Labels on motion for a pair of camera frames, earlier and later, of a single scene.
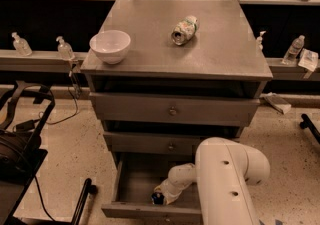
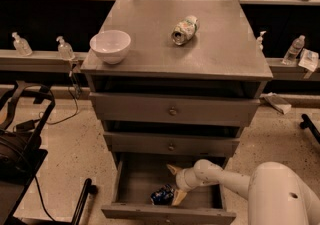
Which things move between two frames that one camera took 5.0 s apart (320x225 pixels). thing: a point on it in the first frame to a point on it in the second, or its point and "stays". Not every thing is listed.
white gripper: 171,189 to 181,179
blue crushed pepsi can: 158,198 stays
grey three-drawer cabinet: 166,73 stays
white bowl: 110,45 stays
